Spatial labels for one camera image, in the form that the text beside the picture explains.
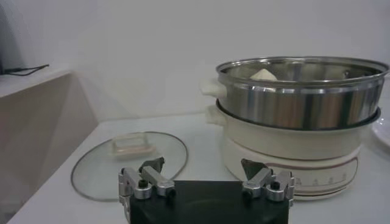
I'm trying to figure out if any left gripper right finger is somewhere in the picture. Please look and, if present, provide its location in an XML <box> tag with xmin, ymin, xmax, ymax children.
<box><xmin>240</xmin><ymin>158</ymin><xmax>296</xmax><ymax>208</ymax></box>

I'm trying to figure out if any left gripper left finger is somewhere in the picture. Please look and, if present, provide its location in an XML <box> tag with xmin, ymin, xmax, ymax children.
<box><xmin>118</xmin><ymin>156</ymin><xmax>177</xmax><ymax>223</ymax></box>

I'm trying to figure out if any round glass pot lid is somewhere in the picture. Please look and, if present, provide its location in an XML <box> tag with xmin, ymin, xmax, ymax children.
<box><xmin>70</xmin><ymin>131</ymin><xmax>189</xmax><ymax>202</ymax></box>

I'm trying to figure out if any white steamed baozi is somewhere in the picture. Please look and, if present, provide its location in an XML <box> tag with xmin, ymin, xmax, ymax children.
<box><xmin>249</xmin><ymin>68</ymin><xmax>278</xmax><ymax>82</ymax></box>

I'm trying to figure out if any perforated steel steamer basket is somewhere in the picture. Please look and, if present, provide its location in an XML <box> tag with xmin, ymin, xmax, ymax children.
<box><xmin>200</xmin><ymin>56</ymin><xmax>390</xmax><ymax>131</ymax></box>

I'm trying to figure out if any cream electric cooker pot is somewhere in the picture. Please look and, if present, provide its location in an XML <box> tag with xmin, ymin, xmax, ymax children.
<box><xmin>205</xmin><ymin>100</ymin><xmax>381</xmax><ymax>201</ymax></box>

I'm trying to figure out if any white round plate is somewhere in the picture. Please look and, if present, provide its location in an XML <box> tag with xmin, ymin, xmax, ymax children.
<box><xmin>371</xmin><ymin>117</ymin><xmax>390</xmax><ymax>149</ymax></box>

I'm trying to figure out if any black laptop cable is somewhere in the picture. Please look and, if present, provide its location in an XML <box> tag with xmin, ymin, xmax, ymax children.
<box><xmin>2</xmin><ymin>63</ymin><xmax>50</xmax><ymax>77</ymax></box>

